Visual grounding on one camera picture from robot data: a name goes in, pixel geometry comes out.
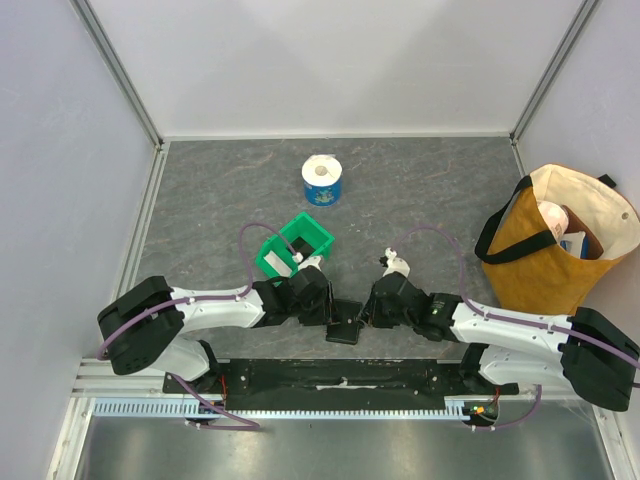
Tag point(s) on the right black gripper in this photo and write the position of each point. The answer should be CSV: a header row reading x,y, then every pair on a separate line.
x,y
370,306

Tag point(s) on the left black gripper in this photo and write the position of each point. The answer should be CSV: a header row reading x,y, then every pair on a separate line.
x,y
324,314

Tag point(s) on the black leather card holder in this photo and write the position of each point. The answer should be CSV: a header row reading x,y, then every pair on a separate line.
x,y
344,322

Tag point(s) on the green plastic bin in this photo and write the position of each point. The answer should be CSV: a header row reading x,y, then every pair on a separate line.
x,y
303,225

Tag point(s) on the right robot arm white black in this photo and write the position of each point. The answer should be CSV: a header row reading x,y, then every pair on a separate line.
x,y
583,352

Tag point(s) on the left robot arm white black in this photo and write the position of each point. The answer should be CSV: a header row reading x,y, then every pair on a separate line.
x,y
148,326

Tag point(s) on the stack of white cards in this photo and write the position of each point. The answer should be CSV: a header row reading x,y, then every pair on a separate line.
x,y
277,264

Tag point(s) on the black card in bin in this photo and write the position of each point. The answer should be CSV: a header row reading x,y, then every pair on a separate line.
x,y
302,247

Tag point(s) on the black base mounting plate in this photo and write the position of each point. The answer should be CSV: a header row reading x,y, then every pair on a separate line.
x,y
245,377

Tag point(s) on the toilet paper roll blue wrapper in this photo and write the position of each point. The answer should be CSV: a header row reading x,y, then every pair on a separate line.
x,y
322,180

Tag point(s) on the mustard canvas tote bag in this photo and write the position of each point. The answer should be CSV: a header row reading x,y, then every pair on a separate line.
x,y
527,268

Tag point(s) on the items inside tote bag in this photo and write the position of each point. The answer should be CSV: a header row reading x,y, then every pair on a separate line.
x,y
570,232

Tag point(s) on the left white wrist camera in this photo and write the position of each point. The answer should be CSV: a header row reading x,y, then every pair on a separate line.
x,y
314,261

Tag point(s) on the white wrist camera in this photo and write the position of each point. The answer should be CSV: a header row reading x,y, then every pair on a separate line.
x,y
394,264
314,261

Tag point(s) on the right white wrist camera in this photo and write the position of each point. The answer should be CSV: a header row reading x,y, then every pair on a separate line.
x,y
394,264

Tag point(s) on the left aluminium frame post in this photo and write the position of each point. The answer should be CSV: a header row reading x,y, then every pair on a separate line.
x,y
103,44

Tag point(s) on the aluminium frame post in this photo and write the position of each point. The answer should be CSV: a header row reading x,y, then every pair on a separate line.
x,y
103,44
568,41

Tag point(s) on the right aluminium frame post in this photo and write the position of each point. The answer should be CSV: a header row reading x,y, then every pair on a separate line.
x,y
568,41

